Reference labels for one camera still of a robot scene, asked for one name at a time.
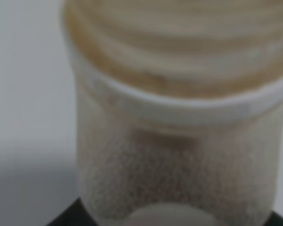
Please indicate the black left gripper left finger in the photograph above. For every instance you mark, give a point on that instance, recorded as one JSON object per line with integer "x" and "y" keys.
{"x": 74, "y": 215}

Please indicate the clear plastic drink bottle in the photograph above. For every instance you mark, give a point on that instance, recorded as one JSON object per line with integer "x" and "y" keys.
{"x": 179, "y": 109}

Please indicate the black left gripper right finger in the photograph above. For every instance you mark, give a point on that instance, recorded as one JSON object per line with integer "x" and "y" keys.
{"x": 275, "y": 220}

